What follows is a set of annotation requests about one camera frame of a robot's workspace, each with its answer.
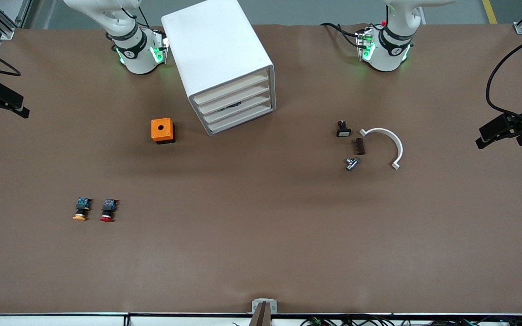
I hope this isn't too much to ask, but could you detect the yellow mushroom push button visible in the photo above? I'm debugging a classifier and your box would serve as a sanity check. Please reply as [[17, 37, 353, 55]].
[[72, 197, 93, 222]]

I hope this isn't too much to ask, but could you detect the brown camera pole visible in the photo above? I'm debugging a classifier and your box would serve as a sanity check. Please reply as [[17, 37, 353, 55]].
[[248, 302, 271, 326]]

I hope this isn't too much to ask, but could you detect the red mushroom push button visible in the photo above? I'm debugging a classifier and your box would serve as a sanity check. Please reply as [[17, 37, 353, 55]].
[[100, 198, 120, 223]]

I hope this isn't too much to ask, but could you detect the orange button enclosure box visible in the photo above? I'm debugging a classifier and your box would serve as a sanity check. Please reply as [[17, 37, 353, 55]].
[[151, 118, 176, 145]]

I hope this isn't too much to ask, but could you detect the white curved plastic arc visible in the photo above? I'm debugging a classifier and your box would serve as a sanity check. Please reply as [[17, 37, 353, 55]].
[[359, 128, 404, 171]]

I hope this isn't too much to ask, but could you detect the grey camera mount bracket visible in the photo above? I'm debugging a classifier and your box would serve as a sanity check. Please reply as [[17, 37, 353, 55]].
[[251, 298, 278, 315]]

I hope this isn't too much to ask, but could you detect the black arm base cable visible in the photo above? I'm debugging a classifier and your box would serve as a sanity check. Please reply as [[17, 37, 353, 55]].
[[320, 22, 362, 48]]

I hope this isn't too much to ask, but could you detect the brown table mat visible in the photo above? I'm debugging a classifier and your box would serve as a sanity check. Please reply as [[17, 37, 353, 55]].
[[0, 23, 522, 315]]

